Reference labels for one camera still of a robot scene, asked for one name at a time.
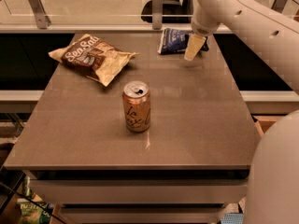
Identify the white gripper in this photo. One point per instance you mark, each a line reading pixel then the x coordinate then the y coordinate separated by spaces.
pixel 200 27

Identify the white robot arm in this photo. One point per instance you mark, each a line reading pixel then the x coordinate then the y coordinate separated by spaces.
pixel 273 184

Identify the green snack bag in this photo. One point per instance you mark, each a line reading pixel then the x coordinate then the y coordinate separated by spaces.
pixel 34 213

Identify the left metal railing bracket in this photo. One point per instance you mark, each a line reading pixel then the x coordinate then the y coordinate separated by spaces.
pixel 41 17

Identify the blue chip bag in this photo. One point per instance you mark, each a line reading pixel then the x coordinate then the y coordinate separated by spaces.
pixel 175 41

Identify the black office chair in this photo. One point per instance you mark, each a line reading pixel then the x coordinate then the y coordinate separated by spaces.
pixel 177 11

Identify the middle metal railing bracket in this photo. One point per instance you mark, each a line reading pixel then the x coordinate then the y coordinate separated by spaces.
pixel 157 14

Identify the brown sea salt chip bag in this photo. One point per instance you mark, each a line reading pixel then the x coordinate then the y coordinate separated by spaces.
pixel 94 58

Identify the orange LaCroix soda can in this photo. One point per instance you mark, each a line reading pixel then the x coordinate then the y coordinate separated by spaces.
pixel 136 105

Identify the grey table drawer unit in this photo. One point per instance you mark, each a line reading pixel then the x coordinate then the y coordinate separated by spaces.
pixel 141 201

